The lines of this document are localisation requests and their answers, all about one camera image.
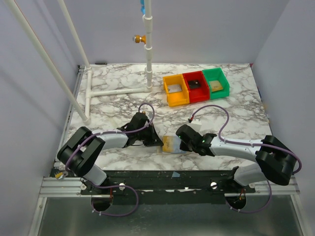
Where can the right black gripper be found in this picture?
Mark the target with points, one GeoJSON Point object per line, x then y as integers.
{"type": "Point", "coordinates": [185, 137]}

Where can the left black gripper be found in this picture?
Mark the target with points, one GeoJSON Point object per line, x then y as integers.
{"type": "Point", "coordinates": [152, 134]}

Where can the gold credit card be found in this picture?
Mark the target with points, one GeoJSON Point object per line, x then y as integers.
{"type": "Point", "coordinates": [168, 144]}

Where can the beige card holder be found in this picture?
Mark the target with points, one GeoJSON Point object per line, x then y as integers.
{"type": "Point", "coordinates": [176, 147]}

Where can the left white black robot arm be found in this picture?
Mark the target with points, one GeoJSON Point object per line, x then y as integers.
{"type": "Point", "coordinates": [81, 151]}

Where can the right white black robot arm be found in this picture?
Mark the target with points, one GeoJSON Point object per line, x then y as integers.
{"type": "Point", "coordinates": [271, 160]}

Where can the white card in yellow bin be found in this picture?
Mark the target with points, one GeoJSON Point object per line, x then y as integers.
{"type": "Point", "coordinates": [174, 88]}

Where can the black card in red bin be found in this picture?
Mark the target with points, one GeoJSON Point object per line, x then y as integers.
{"type": "Point", "coordinates": [194, 84]}

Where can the gold card in green bin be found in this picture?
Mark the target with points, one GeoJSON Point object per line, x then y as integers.
{"type": "Point", "coordinates": [215, 85]}

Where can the yellow plastic bin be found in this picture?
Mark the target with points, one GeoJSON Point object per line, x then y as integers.
{"type": "Point", "coordinates": [178, 98]}

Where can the red plastic bin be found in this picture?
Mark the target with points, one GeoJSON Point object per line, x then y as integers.
{"type": "Point", "coordinates": [200, 94]}

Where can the green plastic bin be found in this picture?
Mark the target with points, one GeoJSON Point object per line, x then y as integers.
{"type": "Point", "coordinates": [217, 74]}

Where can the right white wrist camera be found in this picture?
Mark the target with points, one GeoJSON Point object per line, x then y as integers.
{"type": "Point", "coordinates": [196, 124]}

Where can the blue sticker on rail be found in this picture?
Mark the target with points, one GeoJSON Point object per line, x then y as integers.
{"type": "Point", "coordinates": [175, 174]}

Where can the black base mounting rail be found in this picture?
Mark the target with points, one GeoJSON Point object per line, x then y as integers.
{"type": "Point", "coordinates": [158, 188]}

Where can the white PVC pipe frame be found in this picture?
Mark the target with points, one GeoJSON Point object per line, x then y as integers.
{"type": "Point", "coordinates": [84, 114]}

